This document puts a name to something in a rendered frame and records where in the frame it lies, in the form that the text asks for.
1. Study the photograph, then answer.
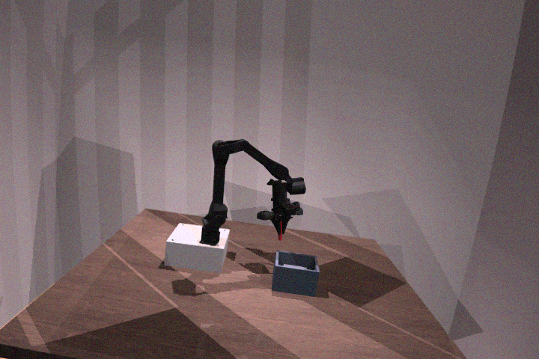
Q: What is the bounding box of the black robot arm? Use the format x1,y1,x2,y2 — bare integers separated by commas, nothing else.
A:
199,139,306,245

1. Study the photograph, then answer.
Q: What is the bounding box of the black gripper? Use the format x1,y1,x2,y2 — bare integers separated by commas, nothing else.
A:
257,196,303,235

